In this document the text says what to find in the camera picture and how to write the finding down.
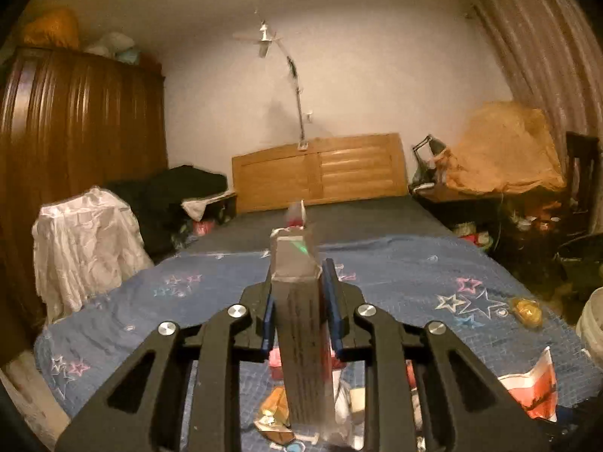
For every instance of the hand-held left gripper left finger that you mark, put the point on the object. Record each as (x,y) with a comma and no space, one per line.
(267,320)

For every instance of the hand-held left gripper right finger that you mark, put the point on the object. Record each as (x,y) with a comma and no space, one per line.
(332,310)

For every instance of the grey drink carton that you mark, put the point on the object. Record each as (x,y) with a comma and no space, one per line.
(301,320)

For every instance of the red cardboard box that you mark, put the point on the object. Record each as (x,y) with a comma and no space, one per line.
(274,362)

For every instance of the blue star-print blanket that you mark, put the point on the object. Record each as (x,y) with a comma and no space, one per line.
(414,282)

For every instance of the grey bed sheet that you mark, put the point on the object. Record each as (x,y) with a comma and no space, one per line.
(367,226)

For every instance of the gold crumpled wrapper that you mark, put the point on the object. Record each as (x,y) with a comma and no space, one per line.
(275,414)

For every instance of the small white cloth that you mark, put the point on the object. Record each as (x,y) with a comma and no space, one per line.
(195,207)

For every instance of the wooden headboard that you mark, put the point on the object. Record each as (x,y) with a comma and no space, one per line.
(320,169)

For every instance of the floor clutter pile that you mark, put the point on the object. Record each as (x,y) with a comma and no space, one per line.
(473,240)

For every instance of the dark wooden desk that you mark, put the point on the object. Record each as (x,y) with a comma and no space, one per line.
(452,202)

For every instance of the black clothes pile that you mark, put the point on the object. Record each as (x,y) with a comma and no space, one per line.
(160,197)

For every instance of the black desk lamp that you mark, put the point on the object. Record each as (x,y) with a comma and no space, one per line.
(431,150)

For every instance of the yellow snack packet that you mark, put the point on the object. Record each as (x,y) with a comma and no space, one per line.
(527,313)

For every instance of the white crumpled cloth cover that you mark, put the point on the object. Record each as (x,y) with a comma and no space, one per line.
(85,245)

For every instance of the gooseneck phone holder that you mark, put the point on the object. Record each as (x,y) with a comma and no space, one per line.
(298,103)

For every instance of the red and white packet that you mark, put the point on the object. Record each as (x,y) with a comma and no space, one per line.
(532,386)

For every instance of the orange cloth cover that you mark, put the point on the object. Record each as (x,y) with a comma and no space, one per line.
(504,150)

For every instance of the white plastic bucket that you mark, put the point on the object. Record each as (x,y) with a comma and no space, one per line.
(591,325)

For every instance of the brown wooden wardrobe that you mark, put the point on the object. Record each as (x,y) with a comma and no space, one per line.
(80,127)

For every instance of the white ceiling fan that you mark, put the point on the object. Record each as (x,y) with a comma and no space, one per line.
(264,37)

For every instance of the dark wooden chair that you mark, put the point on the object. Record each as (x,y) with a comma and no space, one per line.
(582,160)

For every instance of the striped beige curtain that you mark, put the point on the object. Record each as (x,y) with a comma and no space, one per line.
(541,42)

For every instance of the orange bag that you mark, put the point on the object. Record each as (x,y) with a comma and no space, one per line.
(52,28)

